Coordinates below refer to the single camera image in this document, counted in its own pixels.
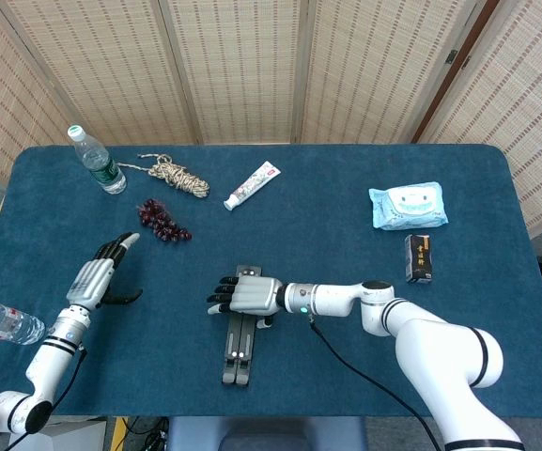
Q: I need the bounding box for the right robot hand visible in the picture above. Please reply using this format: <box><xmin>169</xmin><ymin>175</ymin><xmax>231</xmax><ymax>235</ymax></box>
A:
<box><xmin>206</xmin><ymin>275</ymin><xmax>285</xmax><ymax>329</ymax></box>

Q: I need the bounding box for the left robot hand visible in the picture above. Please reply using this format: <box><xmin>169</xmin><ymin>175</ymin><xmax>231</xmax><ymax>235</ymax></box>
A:
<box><xmin>66</xmin><ymin>231</ymin><xmax>144</xmax><ymax>311</ymax></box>

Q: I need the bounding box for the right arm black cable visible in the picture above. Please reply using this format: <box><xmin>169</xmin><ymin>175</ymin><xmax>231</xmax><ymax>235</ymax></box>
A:
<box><xmin>306</xmin><ymin>317</ymin><xmax>441</xmax><ymax>451</ymax></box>

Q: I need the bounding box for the white box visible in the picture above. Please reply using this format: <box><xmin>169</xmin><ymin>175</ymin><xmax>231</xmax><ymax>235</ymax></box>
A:
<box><xmin>35</xmin><ymin>416</ymin><xmax>107</xmax><ymax>451</ymax></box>

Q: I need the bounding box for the blue table cloth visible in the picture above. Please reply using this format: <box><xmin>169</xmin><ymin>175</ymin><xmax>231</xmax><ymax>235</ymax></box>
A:
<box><xmin>0</xmin><ymin>144</ymin><xmax>542</xmax><ymax>419</ymax></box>

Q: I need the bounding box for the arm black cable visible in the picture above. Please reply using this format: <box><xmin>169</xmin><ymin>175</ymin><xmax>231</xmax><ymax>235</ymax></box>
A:
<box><xmin>306</xmin><ymin>317</ymin><xmax>441</xmax><ymax>451</ymax></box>
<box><xmin>5</xmin><ymin>347</ymin><xmax>88</xmax><ymax>451</ymax></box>

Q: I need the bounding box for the coiled beige rope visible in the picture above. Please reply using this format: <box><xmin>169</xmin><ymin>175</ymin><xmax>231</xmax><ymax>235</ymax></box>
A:
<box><xmin>117</xmin><ymin>152</ymin><xmax>211</xmax><ymax>200</ymax></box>

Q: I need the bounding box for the dark red grape bunch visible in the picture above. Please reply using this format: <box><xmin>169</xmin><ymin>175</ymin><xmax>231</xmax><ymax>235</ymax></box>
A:
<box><xmin>137</xmin><ymin>197</ymin><xmax>194</xmax><ymax>243</ymax></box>

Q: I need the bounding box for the light blue wet wipes pack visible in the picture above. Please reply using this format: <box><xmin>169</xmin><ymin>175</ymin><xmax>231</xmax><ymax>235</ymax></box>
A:
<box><xmin>367</xmin><ymin>181</ymin><xmax>450</xmax><ymax>231</ymax></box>

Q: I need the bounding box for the red label water bottle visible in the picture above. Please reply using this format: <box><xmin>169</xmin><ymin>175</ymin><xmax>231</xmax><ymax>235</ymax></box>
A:
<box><xmin>0</xmin><ymin>300</ymin><xmax>46</xmax><ymax>347</ymax></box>

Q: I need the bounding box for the green label water bottle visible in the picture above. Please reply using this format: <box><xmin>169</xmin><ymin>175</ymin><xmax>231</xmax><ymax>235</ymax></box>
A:
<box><xmin>67</xmin><ymin>124</ymin><xmax>128</xmax><ymax>195</ymax></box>

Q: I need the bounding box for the black floor cable bundle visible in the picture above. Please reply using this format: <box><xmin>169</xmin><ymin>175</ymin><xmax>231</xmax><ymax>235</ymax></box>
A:
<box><xmin>124</xmin><ymin>415</ymin><xmax>171</xmax><ymax>451</ymax></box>

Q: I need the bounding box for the small black carton box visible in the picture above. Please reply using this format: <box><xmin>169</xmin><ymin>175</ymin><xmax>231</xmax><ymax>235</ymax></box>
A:
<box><xmin>403</xmin><ymin>233</ymin><xmax>435</xmax><ymax>285</ymax></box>

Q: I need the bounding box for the white toothpaste tube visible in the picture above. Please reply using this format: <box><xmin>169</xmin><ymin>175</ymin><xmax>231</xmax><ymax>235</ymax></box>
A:
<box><xmin>223</xmin><ymin>160</ymin><xmax>283</xmax><ymax>212</ymax></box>

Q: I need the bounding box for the blue chair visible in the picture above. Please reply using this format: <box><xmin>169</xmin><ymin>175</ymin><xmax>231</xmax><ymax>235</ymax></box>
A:
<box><xmin>166</xmin><ymin>415</ymin><xmax>369</xmax><ymax>451</ymax></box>

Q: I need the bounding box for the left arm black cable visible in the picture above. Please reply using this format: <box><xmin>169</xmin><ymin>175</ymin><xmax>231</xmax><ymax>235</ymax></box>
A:
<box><xmin>5</xmin><ymin>347</ymin><xmax>88</xmax><ymax>451</ymax></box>

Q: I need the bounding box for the black folding laptop stand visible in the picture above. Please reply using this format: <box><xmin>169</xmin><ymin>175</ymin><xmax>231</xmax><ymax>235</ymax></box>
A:
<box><xmin>221</xmin><ymin>264</ymin><xmax>267</xmax><ymax>387</ymax></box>

